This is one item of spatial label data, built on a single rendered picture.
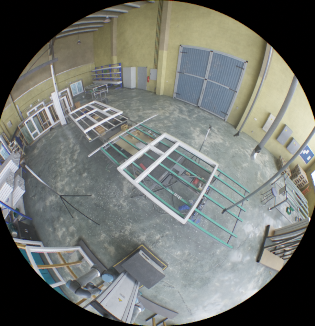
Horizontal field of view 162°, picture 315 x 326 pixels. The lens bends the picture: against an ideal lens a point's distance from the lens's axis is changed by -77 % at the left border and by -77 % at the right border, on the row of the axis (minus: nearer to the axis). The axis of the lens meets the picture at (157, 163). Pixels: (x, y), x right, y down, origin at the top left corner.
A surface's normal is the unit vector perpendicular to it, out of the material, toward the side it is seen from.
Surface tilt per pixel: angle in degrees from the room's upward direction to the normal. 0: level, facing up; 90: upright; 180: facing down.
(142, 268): 0
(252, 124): 90
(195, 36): 90
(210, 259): 0
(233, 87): 90
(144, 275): 0
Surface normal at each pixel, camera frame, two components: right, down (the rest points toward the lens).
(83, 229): 0.07, -0.61
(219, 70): -0.64, 0.58
